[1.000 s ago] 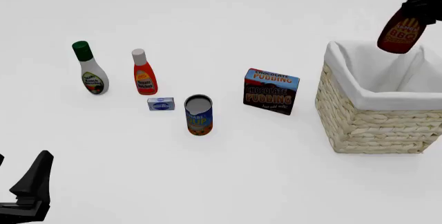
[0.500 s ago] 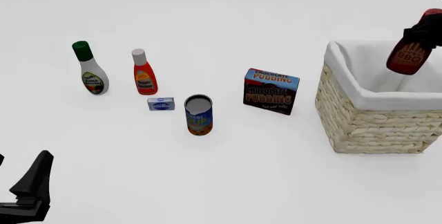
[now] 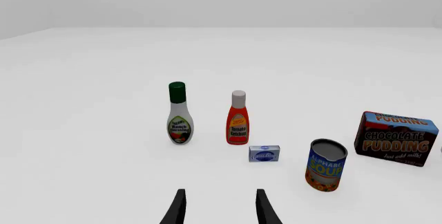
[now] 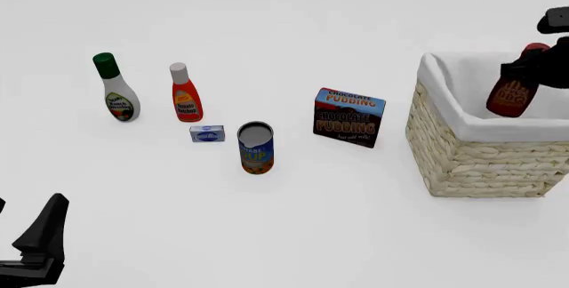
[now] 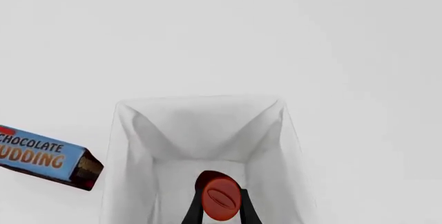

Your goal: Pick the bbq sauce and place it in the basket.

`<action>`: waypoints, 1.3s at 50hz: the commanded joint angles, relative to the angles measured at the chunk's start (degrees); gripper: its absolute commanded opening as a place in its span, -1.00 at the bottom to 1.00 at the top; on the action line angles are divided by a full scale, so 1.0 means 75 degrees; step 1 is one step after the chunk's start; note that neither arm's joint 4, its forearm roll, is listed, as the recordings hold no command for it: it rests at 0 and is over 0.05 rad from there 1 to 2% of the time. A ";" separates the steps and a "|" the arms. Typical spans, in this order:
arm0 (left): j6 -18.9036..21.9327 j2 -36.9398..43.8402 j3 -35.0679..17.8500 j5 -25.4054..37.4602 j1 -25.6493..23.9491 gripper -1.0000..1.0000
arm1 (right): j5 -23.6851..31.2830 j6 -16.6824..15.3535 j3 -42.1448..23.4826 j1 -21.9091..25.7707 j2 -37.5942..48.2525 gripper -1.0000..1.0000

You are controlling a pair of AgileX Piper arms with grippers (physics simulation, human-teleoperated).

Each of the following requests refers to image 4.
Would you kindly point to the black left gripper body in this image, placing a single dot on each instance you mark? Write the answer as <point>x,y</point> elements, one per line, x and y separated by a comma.
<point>31,269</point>

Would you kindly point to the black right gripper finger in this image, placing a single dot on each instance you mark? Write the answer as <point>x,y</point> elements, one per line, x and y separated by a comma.
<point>522,69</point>

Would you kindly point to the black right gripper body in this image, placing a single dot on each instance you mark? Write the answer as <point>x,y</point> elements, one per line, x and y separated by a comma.
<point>558,68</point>

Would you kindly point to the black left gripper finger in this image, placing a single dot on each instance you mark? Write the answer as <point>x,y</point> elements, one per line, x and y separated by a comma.
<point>46,231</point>
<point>2,205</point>

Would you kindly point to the dark red bbq sauce bottle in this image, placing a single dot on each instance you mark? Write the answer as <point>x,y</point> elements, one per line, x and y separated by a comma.
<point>509,98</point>

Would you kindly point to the wicker basket with white liner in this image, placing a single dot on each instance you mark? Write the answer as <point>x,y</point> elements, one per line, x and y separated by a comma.
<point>480,164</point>

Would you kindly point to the small black plate on stalk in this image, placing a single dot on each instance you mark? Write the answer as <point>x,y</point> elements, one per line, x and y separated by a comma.
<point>555,21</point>

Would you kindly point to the ranch dressing bottle green cap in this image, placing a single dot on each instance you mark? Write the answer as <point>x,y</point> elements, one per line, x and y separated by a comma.
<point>119,93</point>

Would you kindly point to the chocolate pudding box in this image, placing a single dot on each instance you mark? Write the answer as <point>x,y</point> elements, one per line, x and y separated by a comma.
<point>349,118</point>

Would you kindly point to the small blue white box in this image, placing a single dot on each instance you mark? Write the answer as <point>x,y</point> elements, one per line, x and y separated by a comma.
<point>206,133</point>

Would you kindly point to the red ketchup bottle white cap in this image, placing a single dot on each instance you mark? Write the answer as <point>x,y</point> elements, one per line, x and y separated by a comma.
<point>186,96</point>

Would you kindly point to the blue orange soup can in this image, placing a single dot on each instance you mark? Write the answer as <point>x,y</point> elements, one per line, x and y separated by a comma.
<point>255,154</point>

